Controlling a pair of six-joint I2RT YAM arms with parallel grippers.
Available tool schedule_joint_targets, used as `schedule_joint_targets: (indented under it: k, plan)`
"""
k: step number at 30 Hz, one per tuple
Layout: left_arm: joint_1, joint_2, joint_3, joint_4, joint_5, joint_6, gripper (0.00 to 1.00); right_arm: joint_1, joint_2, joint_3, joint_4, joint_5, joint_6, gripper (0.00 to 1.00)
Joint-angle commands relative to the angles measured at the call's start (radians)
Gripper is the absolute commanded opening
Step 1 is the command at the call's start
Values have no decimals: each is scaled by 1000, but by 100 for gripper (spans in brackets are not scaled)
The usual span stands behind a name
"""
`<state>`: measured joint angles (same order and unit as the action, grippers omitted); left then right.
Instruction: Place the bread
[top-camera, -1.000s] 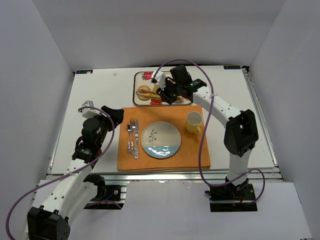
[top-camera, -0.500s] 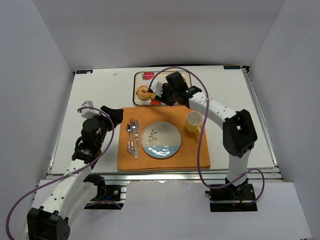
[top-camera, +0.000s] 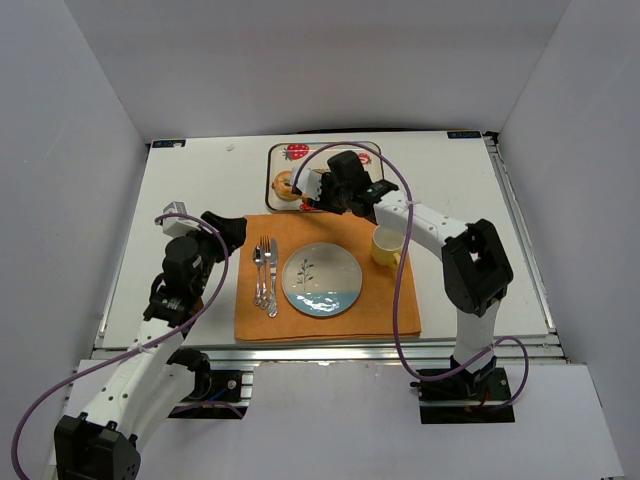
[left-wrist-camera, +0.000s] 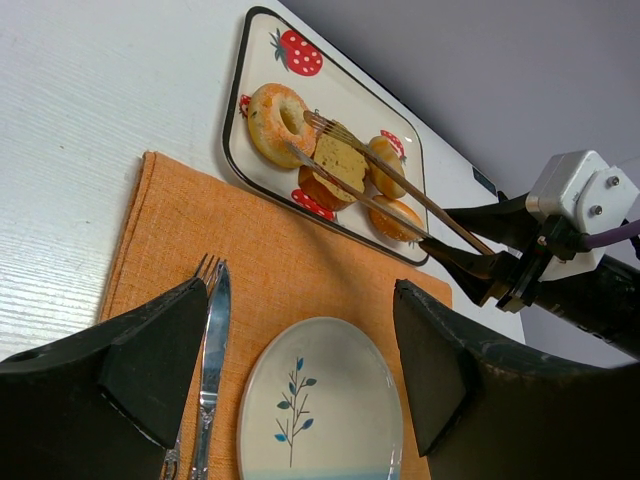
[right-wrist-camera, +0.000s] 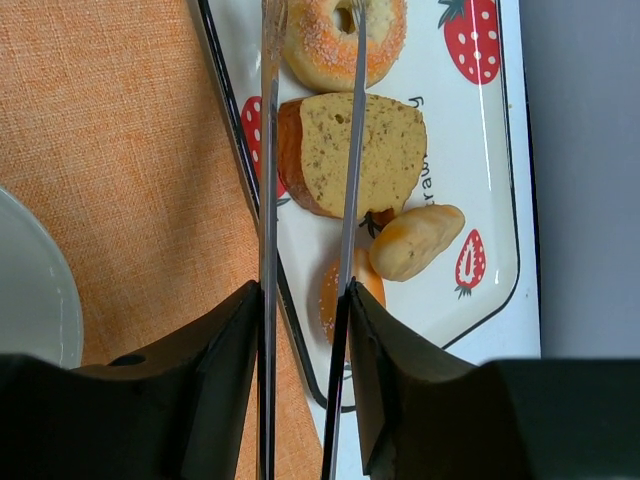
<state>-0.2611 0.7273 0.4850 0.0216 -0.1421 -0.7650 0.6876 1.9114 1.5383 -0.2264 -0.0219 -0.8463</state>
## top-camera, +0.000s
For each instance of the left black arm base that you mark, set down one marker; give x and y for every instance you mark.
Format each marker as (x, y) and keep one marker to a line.
(224, 395)

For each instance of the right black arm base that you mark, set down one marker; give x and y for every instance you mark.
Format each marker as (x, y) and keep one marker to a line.
(451, 402)

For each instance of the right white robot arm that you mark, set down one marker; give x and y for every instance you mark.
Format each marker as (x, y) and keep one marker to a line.
(476, 270)

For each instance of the white blue ceramic plate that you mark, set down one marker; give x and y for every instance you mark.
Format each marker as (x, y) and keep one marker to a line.
(322, 280)

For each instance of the silver spoon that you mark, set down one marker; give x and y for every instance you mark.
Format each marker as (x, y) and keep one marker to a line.
(257, 260)

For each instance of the strawberry pattern serving tray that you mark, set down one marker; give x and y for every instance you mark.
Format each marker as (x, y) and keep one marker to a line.
(287, 155)

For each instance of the silver fork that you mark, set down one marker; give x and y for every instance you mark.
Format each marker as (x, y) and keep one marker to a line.
(264, 250)

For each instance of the aluminium table frame rail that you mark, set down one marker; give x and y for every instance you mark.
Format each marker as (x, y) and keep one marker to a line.
(461, 178)

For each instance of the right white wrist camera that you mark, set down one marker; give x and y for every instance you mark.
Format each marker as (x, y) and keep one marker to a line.
(306, 183)

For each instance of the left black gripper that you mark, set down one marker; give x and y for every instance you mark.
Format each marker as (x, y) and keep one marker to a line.
(215, 235)

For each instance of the silver table knife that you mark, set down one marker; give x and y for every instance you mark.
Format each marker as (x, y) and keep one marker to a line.
(273, 262)

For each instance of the right corner blue label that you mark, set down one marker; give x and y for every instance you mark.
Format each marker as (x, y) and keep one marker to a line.
(464, 134)

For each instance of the orange cloth placemat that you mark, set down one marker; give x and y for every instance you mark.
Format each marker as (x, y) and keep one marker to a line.
(369, 317)

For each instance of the yellow ceramic mug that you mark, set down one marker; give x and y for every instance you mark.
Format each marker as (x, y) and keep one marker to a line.
(386, 247)

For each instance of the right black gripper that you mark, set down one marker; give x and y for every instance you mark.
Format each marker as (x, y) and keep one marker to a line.
(320, 193)

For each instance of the corner blue label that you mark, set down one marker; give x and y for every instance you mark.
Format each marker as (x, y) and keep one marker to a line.
(464, 134)
(168, 143)

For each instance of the left corner blue label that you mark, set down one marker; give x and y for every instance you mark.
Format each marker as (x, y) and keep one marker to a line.
(168, 143)

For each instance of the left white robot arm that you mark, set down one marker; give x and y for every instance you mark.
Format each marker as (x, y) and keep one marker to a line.
(105, 440)

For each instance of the orange glazed bagel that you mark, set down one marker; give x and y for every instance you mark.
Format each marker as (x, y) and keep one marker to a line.
(283, 188)

